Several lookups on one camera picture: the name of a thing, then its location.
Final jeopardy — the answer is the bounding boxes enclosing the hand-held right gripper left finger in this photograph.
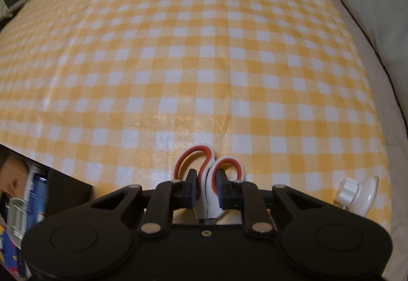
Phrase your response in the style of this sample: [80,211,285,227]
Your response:
[90,169,199,235]

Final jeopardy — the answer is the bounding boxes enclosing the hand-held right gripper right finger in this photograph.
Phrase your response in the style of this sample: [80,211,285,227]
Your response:
[216,169,307,236]

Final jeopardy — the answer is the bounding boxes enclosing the white scissors with red handles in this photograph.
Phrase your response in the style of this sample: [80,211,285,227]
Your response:
[171,143,247,225]

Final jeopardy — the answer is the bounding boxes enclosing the black box with grey inside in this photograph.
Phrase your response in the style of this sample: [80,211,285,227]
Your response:
[0,144,94,281]

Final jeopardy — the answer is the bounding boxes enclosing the blue white bottle silver cap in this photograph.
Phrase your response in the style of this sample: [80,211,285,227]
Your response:
[24,171,50,225]

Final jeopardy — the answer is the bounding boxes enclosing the yellow white checked tablecloth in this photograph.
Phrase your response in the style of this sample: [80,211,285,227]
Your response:
[0,0,395,228]

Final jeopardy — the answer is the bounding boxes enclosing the white suction cup hook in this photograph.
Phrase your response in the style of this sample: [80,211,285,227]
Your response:
[333,176,380,216]

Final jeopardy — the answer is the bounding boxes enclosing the round cork coaster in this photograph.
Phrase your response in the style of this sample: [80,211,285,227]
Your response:
[0,153,31,203]

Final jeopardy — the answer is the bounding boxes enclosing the colourful snack packet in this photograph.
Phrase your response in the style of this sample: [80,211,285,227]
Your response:
[0,225,29,279]

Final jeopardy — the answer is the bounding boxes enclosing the grey pillow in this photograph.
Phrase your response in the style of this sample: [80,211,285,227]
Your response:
[336,0,408,90]

